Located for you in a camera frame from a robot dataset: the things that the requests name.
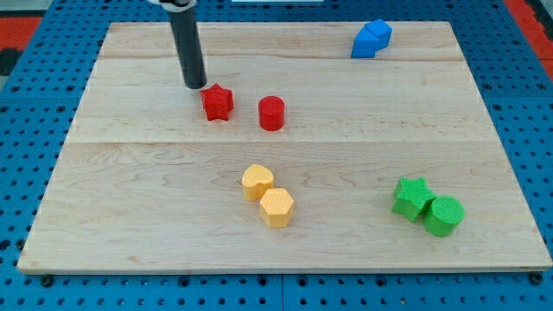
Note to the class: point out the yellow heart block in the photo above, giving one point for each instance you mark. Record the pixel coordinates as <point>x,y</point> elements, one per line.
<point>256,180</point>

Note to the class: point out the light wooden board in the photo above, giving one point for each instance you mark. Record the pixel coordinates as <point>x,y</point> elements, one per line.
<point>144,184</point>

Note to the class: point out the red cylinder block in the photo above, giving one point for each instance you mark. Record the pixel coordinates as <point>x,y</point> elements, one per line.
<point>271,111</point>

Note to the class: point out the yellow hexagon block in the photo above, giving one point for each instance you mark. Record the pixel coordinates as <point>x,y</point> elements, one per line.
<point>276,207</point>

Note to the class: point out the red star block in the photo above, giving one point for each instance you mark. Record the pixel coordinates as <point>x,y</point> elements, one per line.
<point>217,102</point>

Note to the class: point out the green star block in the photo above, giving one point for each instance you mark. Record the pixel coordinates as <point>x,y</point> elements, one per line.
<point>412,197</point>

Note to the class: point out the blue angled block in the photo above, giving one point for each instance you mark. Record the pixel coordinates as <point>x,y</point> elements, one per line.
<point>365,45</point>

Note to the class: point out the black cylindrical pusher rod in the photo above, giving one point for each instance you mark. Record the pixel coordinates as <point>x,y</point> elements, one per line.
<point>187,42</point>

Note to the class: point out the blue cube block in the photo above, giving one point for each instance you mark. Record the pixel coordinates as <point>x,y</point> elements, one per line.
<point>382,30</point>

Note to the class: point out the green cylinder block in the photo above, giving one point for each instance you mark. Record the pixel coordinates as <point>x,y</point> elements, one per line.
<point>443,216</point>

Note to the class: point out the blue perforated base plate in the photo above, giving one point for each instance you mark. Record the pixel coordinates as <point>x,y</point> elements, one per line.
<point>57,44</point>

